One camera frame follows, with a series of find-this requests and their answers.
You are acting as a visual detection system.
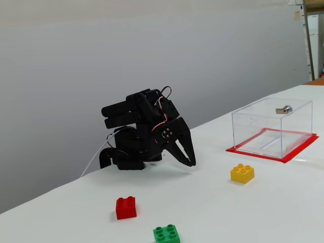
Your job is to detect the black table clamp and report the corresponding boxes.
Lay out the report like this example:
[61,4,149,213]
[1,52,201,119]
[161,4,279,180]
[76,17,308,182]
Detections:
[99,148,116,170]

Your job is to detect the green lego brick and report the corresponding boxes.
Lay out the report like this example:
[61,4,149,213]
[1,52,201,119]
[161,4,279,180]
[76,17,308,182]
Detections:
[152,224,182,243]

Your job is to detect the wooden table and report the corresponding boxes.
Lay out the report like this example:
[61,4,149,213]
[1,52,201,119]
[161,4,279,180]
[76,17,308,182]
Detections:
[305,77,324,86]

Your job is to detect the metal box lock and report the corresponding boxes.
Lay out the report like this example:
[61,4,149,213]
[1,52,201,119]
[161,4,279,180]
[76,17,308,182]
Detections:
[275,105,293,115]

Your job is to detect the red lego brick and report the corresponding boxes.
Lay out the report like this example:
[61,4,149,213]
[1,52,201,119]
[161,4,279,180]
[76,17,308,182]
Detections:
[115,196,137,220]

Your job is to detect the grey metal shelf post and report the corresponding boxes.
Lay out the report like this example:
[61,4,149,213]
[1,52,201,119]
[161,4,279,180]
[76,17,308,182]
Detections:
[302,0,316,82]

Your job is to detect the red white arm servo wires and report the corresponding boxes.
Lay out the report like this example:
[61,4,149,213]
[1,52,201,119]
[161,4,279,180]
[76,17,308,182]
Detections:
[151,86,173,134]

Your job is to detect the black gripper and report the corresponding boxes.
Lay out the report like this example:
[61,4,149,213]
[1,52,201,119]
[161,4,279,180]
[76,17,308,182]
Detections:
[151,99,196,167]

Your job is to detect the transparent plastic box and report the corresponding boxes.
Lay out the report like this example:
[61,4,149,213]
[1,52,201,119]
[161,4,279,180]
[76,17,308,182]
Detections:
[231,97,313,159]

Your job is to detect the yellow lego brick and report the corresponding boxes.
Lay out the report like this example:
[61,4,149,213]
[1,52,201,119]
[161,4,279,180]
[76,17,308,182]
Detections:
[230,164,255,184]

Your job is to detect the red tape frame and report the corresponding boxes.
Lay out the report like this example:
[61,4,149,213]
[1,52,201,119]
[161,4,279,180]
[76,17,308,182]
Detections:
[226,128,319,164]

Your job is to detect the white cable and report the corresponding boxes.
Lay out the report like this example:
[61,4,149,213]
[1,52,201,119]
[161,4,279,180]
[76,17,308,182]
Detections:
[80,128,127,178]

